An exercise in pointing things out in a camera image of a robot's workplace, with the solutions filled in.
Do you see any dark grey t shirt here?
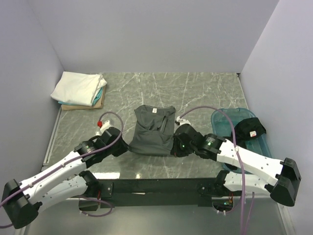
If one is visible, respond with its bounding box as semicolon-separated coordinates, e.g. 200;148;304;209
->
129;105;176;156

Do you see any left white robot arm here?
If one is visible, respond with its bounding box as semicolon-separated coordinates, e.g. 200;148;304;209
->
0;126;128;229

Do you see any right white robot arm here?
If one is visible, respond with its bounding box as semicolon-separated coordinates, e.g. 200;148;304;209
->
171;123;301;207

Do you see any folded white t shirt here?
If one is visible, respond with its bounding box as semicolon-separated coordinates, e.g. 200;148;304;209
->
50;71;107;107

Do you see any black base beam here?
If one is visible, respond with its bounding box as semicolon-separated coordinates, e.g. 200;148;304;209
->
78;178;243;211

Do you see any black t shirt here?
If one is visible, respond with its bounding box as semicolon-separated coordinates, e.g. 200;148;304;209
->
234;117;267;145

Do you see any teal plastic bin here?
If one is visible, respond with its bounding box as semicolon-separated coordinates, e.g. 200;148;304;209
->
210;107;274;175

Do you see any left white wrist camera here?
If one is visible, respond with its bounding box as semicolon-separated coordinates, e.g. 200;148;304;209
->
95;119;114;136

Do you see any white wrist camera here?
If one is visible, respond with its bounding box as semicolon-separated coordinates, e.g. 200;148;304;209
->
95;119;114;136
175;116;191;126

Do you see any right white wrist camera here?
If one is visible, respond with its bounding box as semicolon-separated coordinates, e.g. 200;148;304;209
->
175;116;191;126

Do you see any aluminium frame rail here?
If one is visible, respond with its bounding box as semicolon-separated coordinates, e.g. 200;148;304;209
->
42;108;62;168

